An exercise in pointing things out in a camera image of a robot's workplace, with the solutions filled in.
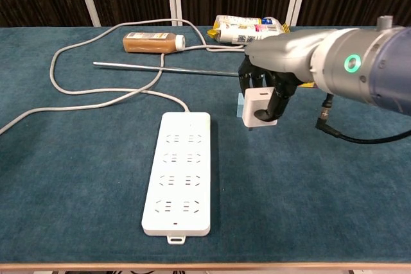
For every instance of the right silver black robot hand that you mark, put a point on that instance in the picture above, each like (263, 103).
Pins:
(279, 52)

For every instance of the white plug adapter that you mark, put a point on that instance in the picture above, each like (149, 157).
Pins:
(253, 107)

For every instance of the right blue-gray robot arm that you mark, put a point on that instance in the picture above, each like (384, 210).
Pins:
(369, 68)

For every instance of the white power strip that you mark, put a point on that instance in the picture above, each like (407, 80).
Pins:
(180, 190)

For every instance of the red yellow printed box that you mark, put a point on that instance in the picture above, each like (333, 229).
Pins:
(306, 85)

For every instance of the white yellow snack package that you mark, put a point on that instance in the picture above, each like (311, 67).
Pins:
(231, 31)

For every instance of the light blue cube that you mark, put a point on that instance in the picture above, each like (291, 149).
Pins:
(240, 107)

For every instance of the brown drink bottle white cap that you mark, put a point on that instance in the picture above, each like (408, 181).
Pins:
(151, 43)

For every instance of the thin metal rod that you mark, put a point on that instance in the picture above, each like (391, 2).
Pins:
(128, 66)

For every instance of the teal table cloth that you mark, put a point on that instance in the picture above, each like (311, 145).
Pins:
(80, 174)

